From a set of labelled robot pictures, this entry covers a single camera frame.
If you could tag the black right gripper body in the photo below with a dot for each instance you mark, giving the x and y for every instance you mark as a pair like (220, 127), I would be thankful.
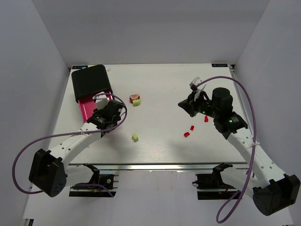
(193, 105)

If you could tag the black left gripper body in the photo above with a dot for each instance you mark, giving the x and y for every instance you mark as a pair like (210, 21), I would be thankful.
(110, 106)

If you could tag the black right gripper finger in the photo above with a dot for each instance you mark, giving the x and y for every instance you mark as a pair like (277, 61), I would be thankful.
(185, 107)
(185, 102)

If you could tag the pink top drawer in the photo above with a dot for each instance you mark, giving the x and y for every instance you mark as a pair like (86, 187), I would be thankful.
(87, 104)

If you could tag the red flower printed lego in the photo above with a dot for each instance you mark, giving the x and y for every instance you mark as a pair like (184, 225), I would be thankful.
(134, 97)

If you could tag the light green curved lego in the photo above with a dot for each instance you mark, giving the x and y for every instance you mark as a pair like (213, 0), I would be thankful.
(136, 102)

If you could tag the light green small lego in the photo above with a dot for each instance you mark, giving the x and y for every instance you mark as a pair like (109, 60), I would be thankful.
(135, 137)

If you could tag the black drawer cabinet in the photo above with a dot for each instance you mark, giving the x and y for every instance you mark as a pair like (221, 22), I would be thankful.
(87, 80)

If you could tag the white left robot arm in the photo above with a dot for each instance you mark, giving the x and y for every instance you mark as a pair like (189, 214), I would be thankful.
(50, 170)

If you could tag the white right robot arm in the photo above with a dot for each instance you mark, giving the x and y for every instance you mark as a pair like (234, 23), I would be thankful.
(271, 189)

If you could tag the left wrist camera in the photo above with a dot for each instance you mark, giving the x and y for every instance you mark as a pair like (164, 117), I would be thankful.
(101, 101)

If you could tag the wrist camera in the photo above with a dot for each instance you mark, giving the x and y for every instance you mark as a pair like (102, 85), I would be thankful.
(197, 88)
(101, 101)

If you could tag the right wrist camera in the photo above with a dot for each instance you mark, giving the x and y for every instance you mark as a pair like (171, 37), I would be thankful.
(197, 88)

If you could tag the aluminium table rail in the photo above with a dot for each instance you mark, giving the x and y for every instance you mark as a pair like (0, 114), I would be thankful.
(156, 166)

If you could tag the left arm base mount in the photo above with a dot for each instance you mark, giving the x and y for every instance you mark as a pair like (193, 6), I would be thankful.
(87, 180)

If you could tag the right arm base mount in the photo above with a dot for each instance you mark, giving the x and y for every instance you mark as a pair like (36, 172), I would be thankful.
(210, 185)

